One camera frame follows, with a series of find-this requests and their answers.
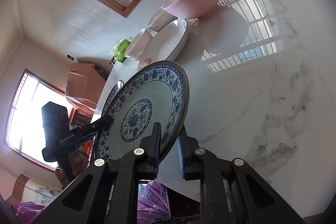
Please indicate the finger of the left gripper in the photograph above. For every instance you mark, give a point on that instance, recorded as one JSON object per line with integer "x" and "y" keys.
{"x": 103, "y": 122}

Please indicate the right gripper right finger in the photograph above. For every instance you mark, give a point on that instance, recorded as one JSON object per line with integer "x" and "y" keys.
{"x": 231, "y": 191}

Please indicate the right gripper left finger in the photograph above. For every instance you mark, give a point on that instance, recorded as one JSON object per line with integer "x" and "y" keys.
{"x": 107, "y": 192}

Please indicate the small blue patterned plate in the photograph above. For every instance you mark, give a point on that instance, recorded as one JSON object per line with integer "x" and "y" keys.
{"x": 156, "y": 93}

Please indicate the white bowl pink stripe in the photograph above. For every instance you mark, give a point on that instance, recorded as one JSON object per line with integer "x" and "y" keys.
{"x": 138, "y": 44}

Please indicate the white floral shallow plate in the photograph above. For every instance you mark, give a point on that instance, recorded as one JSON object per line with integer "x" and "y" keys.
{"x": 167, "y": 44}

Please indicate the white bowl blue print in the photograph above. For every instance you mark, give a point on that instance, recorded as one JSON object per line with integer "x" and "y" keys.
{"x": 159, "y": 20}

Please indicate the large blue patterned plate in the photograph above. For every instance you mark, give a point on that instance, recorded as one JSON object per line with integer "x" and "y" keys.
{"x": 118, "y": 85}

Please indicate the person's left hand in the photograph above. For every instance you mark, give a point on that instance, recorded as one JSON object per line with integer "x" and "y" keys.
{"x": 80, "y": 161}

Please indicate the orange covered furniture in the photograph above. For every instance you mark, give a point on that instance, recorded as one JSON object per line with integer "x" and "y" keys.
{"x": 84, "y": 87}

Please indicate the green tissue pack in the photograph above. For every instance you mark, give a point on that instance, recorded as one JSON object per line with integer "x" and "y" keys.
{"x": 118, "y": 50}

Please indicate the side window wooden frame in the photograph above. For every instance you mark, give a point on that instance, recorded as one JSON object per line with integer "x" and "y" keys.
{"x": 24, "y": 130}

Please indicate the black wall switch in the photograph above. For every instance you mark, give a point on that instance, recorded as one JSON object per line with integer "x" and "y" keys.
{"x": 70, "y": 57}

